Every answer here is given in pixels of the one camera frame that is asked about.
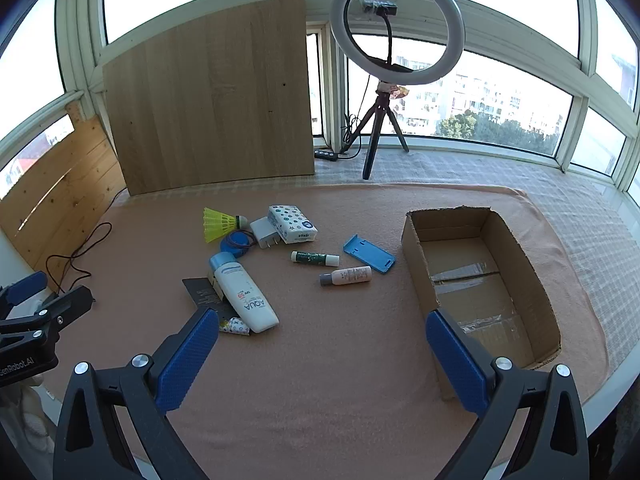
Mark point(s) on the blue plastic phone stand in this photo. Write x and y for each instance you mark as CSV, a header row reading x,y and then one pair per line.
x,y
370,255

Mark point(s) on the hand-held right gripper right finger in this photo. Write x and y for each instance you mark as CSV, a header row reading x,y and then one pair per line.
x,y
457,365

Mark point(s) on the white charger plug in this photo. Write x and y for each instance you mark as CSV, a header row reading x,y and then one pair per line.
x,y
262,232

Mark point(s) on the large wooden board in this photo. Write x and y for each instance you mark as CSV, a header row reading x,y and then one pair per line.
x,y
210,95

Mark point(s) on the white dotted tissue pack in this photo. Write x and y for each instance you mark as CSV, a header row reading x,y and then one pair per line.
x,y
292,222

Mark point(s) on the blue round case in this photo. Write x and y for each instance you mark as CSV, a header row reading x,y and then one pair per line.
x,y
232,246

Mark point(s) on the white sunscreen bottle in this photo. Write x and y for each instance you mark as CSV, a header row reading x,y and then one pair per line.
x,y
245,300

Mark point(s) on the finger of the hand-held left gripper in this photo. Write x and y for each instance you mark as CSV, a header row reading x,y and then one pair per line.
x,y
27,284
70,305

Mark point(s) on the orange wrapper on tripod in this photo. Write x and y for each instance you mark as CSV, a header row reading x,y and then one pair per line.
x,y
395,91

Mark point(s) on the wooden plank panel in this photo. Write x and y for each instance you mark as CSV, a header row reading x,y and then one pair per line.
x,y
60,195

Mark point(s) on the wooden clothespin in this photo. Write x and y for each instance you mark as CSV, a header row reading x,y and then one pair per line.
x,y
215,286

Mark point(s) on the person's left hand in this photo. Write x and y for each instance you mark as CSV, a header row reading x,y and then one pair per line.
x,y
22,415

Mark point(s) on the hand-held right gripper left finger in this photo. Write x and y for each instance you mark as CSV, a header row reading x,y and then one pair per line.
x,y
187,355

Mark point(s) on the purple elastic band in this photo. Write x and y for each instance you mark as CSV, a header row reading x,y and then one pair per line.
x,y
250,232

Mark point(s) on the yellow shuttlecock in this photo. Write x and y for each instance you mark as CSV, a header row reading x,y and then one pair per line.
x,y
217,222

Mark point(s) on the cardboard box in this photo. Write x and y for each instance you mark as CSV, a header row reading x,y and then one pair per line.
x,y
470,260

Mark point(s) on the white patterned tube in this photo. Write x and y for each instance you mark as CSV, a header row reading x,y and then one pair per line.
x,y
235,326

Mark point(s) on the black card packet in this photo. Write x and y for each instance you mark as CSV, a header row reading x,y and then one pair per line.
x,y
200,292

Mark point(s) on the green and white tube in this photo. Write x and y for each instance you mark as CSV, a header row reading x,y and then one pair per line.
x,y
312,257

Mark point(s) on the black tripod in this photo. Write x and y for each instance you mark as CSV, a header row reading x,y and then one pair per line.
x,y
371,160

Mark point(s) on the black camera on gooseneck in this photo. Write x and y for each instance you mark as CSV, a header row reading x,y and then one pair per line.
x,y
380,7

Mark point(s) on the small bottle with grey cap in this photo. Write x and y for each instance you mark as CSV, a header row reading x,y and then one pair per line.
x,y
350,276

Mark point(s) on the white window frame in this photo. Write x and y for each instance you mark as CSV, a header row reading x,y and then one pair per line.
x,y
585,35

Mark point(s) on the small white plastic thing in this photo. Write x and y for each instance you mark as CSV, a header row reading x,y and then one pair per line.
x,y
32,306

